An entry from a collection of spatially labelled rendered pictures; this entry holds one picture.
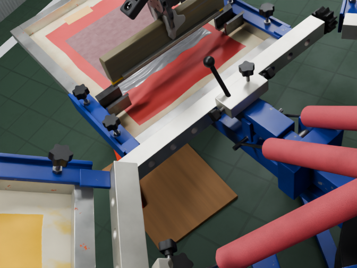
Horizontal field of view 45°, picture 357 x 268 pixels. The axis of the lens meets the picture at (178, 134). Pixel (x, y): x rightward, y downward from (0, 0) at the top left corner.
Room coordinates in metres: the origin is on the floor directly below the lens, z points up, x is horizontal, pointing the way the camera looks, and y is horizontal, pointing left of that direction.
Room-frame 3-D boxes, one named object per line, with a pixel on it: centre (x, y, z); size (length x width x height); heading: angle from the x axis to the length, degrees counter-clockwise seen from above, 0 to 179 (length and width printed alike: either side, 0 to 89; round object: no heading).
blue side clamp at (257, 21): (1.06, -0.32, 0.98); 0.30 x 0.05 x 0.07; 25
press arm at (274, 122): (0.65, -0.20, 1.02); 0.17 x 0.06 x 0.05; 25
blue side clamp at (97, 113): (0.83, 0.19, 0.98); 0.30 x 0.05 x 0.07; 25
